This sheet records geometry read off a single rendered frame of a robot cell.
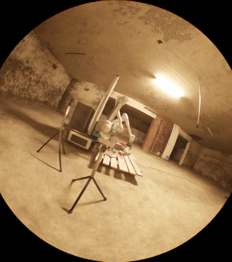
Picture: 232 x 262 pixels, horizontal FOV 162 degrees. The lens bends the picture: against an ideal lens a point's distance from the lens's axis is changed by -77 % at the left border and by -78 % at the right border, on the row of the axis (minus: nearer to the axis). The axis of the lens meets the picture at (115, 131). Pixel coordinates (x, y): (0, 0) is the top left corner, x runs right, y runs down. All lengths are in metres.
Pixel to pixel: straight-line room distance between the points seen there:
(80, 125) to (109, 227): 1.55
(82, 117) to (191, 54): 2.92
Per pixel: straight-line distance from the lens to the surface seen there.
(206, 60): 2.64
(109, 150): 1.67
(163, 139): 6.58
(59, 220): 0.70
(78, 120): 1.62
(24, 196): 0.78
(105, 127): 1.28
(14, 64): 4.76
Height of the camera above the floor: 0.67
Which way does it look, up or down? 2 degrees down
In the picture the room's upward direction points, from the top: 24 degrees clockwise
